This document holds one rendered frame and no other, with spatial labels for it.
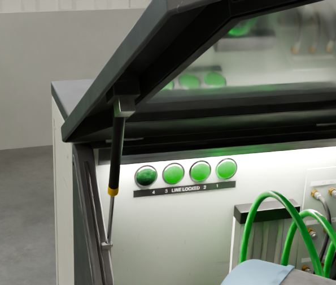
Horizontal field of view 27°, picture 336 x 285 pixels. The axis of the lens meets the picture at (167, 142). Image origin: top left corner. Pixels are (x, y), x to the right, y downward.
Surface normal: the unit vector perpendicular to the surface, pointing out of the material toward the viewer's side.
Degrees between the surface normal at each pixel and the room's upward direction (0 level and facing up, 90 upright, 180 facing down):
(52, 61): 90
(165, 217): 90
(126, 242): 90
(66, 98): 0
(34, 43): 90
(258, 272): 3
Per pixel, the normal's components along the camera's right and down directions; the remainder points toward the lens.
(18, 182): 0.04, -0.93
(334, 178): 0.29, 0.36
